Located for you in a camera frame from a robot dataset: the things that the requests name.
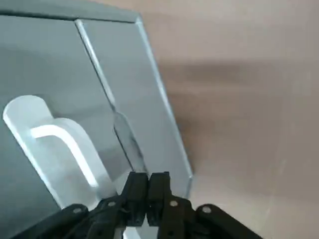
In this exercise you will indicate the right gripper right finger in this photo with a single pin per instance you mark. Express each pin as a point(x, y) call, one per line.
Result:
point(179, 219)

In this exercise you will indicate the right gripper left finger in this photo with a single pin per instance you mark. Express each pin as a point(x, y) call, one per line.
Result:
point(104, 219)

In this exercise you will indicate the gray drawer with notch pull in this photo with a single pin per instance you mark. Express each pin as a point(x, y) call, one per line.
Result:
point(129, 74)

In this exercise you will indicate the gray drawer cabinet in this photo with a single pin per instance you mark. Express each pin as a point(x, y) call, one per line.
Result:
point(62, 14)

